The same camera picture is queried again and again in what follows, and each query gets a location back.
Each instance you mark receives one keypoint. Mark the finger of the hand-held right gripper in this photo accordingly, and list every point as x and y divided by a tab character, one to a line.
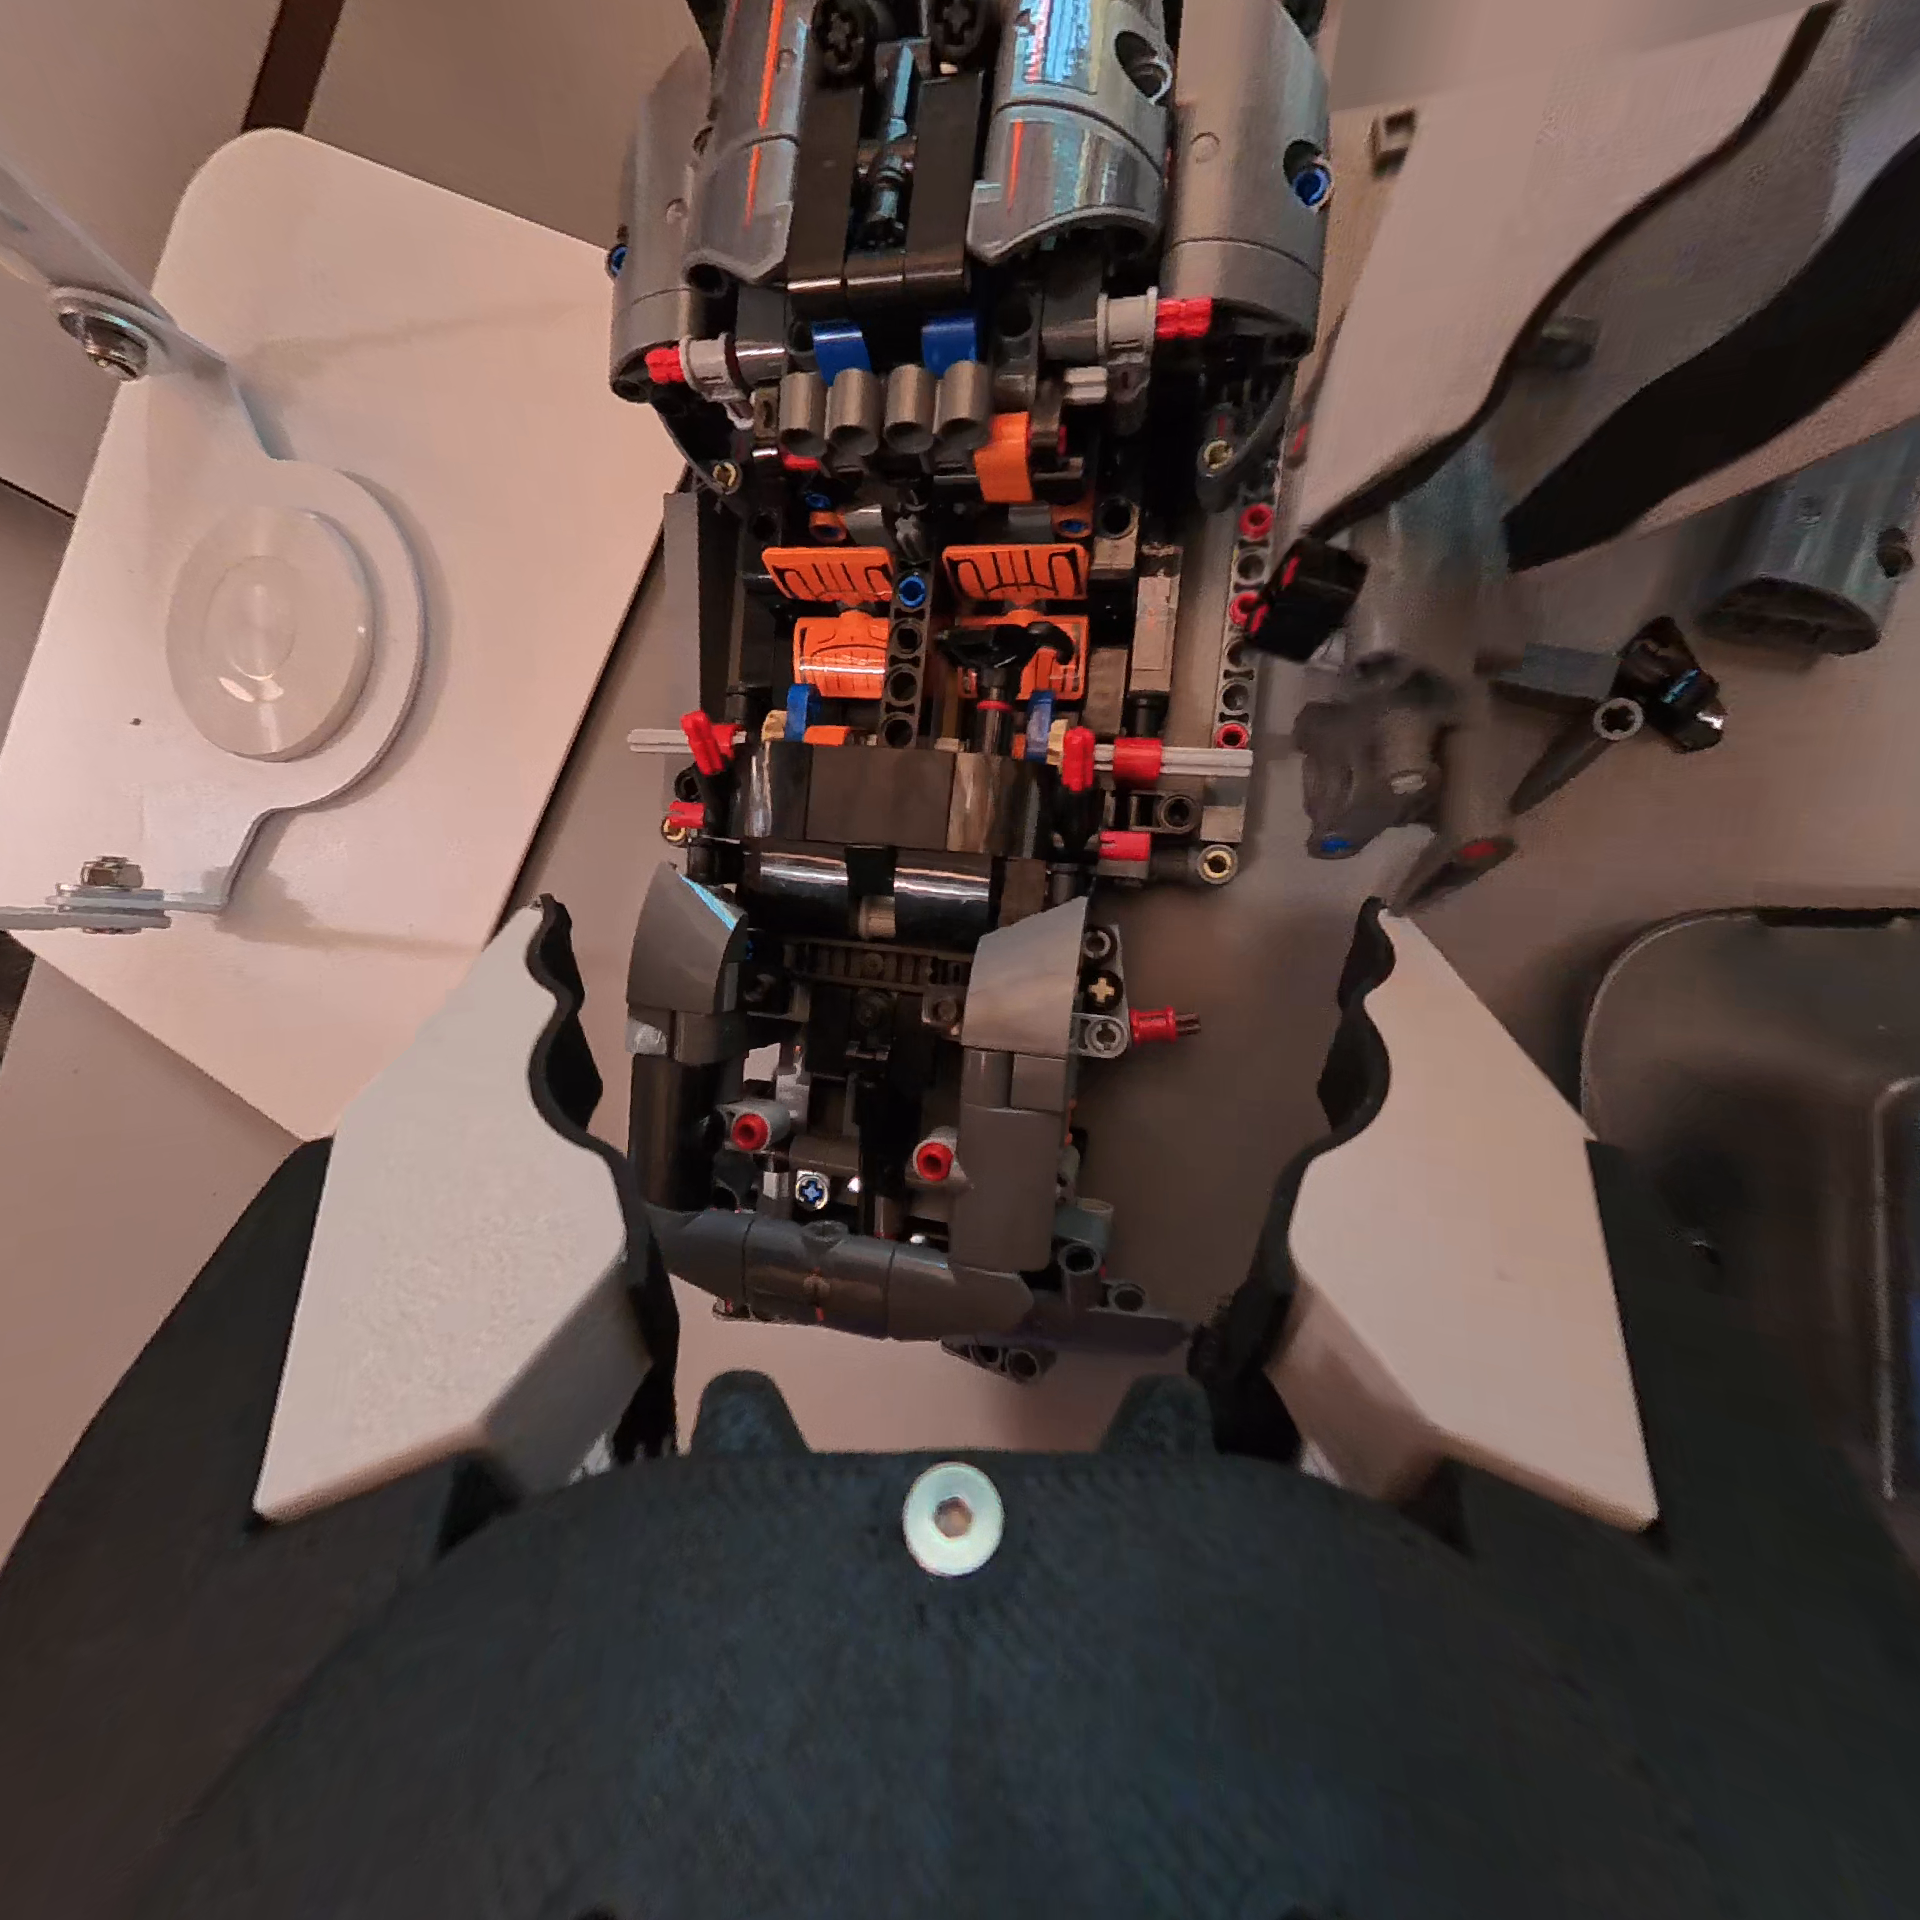
1455	241
1799	435

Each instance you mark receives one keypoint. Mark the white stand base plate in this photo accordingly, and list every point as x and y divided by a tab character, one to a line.
451	376

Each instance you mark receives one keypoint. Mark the black lego blade piece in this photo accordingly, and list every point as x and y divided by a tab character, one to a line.
1576	758

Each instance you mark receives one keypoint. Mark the grey lego side panel assembly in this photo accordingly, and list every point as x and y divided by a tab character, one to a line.
1395	751

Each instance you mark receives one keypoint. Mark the long grey lego wedge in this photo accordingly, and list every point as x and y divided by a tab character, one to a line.
1560	668

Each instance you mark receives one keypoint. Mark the lego car model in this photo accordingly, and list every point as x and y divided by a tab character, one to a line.
885	795

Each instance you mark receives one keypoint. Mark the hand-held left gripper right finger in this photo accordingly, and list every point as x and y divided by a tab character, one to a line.
1471	1275

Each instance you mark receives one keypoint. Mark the smartphone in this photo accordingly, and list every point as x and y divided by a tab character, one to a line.
1898	1275

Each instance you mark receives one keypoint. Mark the clear round disc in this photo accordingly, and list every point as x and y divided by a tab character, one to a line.
271	630

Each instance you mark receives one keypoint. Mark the grey curved lego panel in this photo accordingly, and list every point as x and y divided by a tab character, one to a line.
1799	570

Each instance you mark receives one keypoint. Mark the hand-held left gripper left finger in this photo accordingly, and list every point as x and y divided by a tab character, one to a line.
451	1275

